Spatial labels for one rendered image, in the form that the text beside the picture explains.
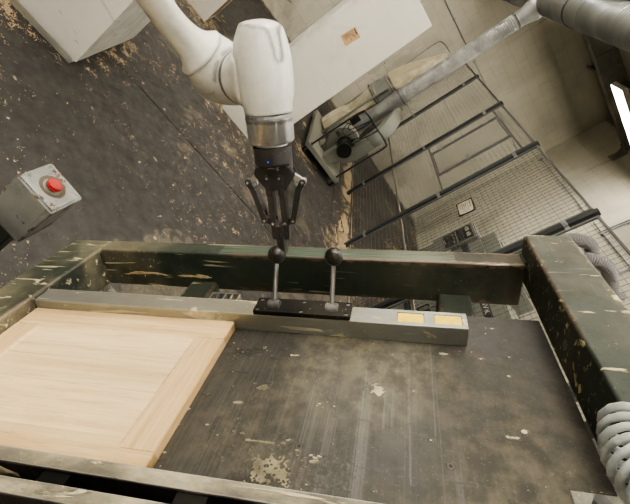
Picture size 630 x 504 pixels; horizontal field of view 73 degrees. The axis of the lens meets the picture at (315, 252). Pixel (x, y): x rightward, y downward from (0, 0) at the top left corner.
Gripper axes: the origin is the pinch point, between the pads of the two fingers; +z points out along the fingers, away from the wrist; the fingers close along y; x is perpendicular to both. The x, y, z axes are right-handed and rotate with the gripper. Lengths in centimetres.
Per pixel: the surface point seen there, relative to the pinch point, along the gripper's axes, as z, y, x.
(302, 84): -1, 75, -348
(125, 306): 11.6, 33.4, 12.3
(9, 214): -2, 75, -6
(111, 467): 8, 9, 50
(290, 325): 13.6, -3.8, 12.3
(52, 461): 8, 17, 51
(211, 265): 14.0, 24.1, -11.7
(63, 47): -44, 187, -179
